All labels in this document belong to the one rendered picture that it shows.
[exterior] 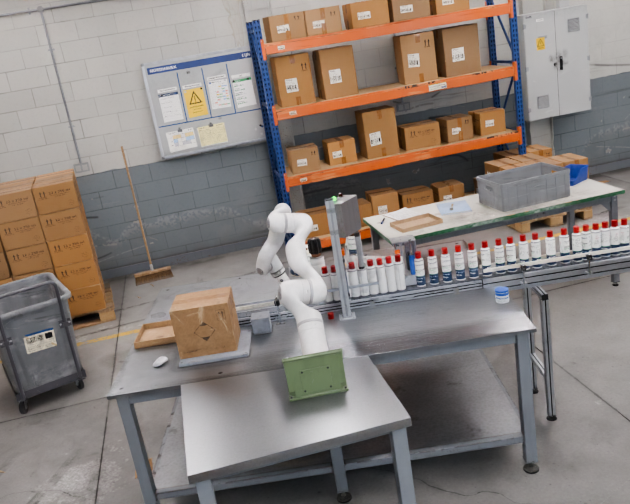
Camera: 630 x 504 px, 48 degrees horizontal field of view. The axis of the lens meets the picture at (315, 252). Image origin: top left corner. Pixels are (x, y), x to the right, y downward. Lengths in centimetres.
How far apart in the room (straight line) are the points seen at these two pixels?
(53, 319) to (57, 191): 162
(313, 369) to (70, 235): 411
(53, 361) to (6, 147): 327
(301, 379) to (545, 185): 314
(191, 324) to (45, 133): 485
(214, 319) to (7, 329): 220
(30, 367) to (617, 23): 762
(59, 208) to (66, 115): 163
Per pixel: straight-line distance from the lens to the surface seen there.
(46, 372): 566
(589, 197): 580
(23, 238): 686
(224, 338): 368
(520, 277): 411
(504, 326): 361
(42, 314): 549
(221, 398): 332
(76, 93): 811
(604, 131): 979
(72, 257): 688
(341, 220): 370
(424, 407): 417
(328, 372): 312
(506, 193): 554
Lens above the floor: 237
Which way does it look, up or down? 18 degrees down
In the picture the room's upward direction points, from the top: 9 degrees counter-clockwise
